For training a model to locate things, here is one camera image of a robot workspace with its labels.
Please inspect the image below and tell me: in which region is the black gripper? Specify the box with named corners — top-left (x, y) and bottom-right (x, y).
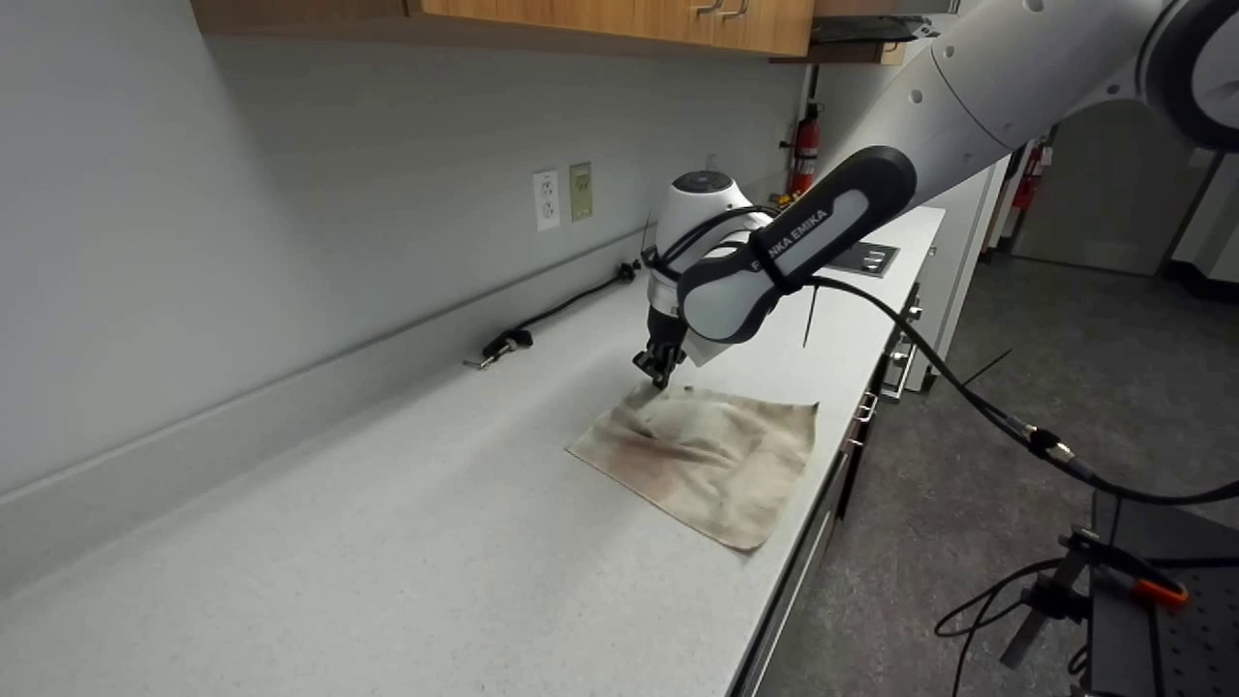
top-left (638, 310), bottom-right (686, 392)

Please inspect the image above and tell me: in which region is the cream white cloth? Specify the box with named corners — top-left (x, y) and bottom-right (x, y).
top-left (568, 386), bottom-right (816, 555)

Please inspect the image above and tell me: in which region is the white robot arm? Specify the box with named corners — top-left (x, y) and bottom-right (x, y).
top-left (635, 0), bottom-right (1239, 386)

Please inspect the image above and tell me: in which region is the steel sink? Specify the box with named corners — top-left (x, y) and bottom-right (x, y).
top-left (830, 245), bottom-right (897, 277)

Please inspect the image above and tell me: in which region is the red fire extinguisher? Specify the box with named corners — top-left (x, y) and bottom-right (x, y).
top-left (787, 64), bottom-right (821, 199)

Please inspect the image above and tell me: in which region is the wooden upper cabinet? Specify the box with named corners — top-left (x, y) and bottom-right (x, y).
top-left (189, 0), bottom-right (813, 59)

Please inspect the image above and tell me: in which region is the black optical breadboard table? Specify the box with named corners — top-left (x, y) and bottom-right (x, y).
top-left (1084, 494), bottom-right (1239, 697)

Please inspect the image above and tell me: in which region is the black cable along backsplash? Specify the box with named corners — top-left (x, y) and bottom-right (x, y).
top-left (475, 259), bottom-right (647, 364)

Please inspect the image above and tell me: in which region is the beige wall plate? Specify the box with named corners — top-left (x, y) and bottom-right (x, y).
top-left (568, 164), bottom-right (593, 222)

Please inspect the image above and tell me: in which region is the white wall power outlet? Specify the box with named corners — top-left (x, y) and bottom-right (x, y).
top-left (532, 171), bottom-right (562, 232)

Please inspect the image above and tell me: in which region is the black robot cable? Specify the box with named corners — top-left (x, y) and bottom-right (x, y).
top-left (642, 206), bottom-right (1239, 512)

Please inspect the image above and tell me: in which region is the orange handled clamp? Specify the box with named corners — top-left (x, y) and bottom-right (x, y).
top-left (1062, 530), bottom-right (1194, 613)

